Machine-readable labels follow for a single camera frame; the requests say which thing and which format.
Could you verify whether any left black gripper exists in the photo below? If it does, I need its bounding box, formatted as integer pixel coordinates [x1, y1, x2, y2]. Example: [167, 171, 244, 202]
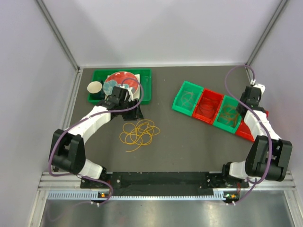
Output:
[119, 98, 144, 121]

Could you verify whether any yellow cable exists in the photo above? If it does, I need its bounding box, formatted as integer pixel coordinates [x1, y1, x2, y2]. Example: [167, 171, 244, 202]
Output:
[119, 119, 161, 153]

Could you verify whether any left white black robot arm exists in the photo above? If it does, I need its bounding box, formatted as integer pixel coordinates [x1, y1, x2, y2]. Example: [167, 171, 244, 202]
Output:
[49, 86, 143, 188]

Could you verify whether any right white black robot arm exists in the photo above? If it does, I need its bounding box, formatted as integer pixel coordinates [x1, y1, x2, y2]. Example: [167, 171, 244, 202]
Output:
[221, 84, 293, 187]

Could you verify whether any red blue floral plate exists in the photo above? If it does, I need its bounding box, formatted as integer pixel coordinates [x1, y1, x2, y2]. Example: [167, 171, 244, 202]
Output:
[103, 70, 140, 100]

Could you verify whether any cream paper cup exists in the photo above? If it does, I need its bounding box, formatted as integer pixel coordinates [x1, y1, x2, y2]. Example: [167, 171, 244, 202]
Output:
[87, 81, 103, 94]

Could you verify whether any green bin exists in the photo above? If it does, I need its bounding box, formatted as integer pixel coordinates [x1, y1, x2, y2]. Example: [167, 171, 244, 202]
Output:
[172, 81, 204, 117]
[213, 96, 241, 134]

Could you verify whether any green plastic tray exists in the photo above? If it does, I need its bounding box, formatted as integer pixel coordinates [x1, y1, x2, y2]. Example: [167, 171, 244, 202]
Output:
[91, 68, 152, 105]

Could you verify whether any red bin near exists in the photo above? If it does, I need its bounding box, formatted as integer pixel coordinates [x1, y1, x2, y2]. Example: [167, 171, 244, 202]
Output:
[235, 109, 271, 141]

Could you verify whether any red bin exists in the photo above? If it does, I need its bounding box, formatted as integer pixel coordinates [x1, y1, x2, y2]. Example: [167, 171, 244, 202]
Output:
[192, 88, 224, 125]
[235, 109, 271, 141]

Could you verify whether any green bin far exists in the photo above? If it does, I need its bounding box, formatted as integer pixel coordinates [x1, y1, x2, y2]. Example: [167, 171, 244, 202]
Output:
[172, 81, 204, 117]

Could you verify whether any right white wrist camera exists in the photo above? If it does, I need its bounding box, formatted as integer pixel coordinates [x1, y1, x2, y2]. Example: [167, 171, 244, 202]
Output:
[250, 80, 266, 95]

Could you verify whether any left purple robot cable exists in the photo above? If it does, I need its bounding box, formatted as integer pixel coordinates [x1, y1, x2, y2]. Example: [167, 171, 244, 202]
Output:
[48, 78, 144, 206]

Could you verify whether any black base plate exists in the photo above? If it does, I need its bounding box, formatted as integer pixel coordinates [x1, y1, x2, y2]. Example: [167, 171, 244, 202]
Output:
[80, 171, 250, 197]

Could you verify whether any aluminium frame rail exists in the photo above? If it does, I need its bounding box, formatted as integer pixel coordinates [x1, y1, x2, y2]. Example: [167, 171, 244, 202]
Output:
[38, 171, 296, 190]

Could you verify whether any slotted cable duct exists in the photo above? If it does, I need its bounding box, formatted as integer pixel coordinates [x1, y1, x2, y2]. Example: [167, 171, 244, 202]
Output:
[47, 190, 240, 201]

